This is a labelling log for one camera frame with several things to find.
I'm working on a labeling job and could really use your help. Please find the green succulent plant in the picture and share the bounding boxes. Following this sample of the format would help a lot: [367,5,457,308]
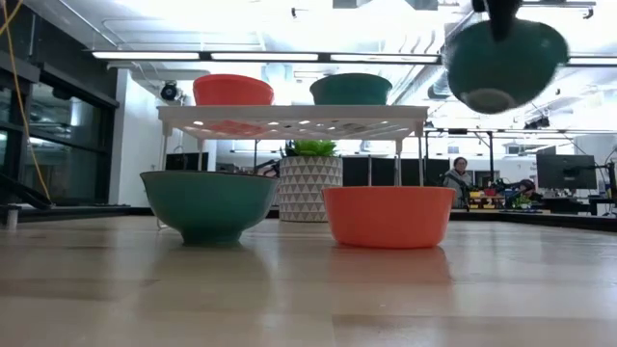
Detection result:
[282,139,338,158]

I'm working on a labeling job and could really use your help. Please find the round black wall lamp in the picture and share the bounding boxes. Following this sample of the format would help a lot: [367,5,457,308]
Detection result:
[160,80,180,102]

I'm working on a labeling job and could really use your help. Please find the yellow cable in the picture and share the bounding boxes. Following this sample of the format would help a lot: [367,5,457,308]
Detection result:
[0,0,52,201]

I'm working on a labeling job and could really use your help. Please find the teal speckled mini bowl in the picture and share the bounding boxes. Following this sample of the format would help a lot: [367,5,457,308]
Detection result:
[308,72,393,107]
[443,17,571,116]
[139,170,281,246]

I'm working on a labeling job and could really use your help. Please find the white wire shelf rack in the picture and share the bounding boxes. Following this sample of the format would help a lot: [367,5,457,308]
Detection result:
[156,104,430,228]

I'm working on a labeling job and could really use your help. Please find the black computer monitor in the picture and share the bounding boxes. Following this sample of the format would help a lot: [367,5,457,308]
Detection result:
[165,152,209,172]
[535,153,599,191]

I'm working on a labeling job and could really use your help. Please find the orange plastic mini bowl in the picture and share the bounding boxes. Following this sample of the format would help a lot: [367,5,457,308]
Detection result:
[321,185,457,250]
[192,73,275,107]

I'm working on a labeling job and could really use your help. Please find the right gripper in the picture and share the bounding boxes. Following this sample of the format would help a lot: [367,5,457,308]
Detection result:
[470,0,523,43]

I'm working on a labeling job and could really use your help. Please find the grey triangle-pattern plant pot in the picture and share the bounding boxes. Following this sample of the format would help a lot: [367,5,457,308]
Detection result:
[279,154,344,223]

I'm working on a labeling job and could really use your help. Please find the background black metal stand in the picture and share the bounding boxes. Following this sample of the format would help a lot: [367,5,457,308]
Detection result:
[423,127,496,187]

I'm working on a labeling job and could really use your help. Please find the ceiling light bar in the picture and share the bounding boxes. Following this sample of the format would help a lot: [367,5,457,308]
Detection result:
[91,50,617,67]

